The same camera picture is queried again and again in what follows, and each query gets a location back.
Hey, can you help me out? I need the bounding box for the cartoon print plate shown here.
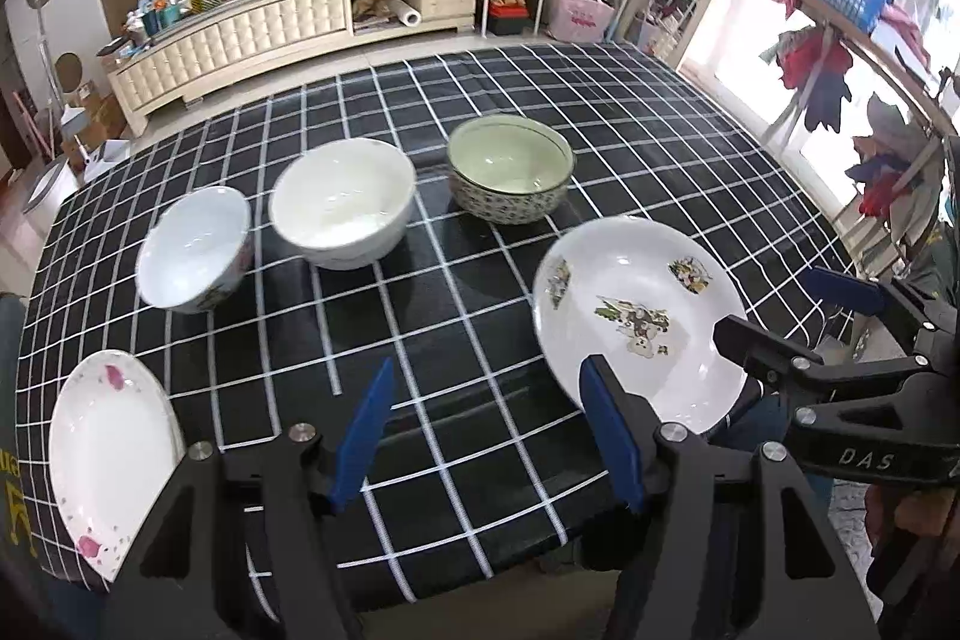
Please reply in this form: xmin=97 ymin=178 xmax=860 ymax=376
xmin=532 ymin=216 xmax=745 ymax=434

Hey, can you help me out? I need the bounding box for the white bowl red emblem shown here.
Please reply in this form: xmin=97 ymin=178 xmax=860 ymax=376
xmin=135 ymin=187 xmax=252 ymax=315

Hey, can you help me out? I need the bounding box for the plain white bowl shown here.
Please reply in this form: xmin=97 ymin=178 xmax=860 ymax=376
xmin=268 ymin=138 xmax=416 ymax=271

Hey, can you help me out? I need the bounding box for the green patterned bowl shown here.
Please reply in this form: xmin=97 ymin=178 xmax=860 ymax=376
xmin=446 ymin=113 xmax=576 ymax=226

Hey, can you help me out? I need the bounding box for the person's right hand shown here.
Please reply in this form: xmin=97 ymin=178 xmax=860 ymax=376
xmin=864 ymin=486 xmax=958 ymax=552

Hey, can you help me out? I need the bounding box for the black white grid tablecloth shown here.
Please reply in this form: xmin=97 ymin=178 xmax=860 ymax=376
xmin=16 ymin=46 xmax=851 ymax=609

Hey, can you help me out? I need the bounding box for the pink flower plate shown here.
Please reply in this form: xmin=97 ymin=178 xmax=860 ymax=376
xmin=49 ymin=349 xmax=185 ymax=581

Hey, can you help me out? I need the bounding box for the cream tufted tv cabinet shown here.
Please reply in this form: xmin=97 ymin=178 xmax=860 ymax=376
xmin=109 ymin=0 xmax=475 ymax=136

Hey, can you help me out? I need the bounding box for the grey crown cushion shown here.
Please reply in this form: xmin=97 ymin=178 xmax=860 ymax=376
xmin=0 ymin=292 xmax=36 ymax=585

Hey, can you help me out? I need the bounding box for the pink gift bag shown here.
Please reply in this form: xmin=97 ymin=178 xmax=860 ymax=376
xmin=548 ymin=0 xmax=615 ymax=44

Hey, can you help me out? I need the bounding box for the white paper roll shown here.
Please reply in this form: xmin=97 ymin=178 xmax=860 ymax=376
xmin=387 ymin=0 xmax=421 ymax=28

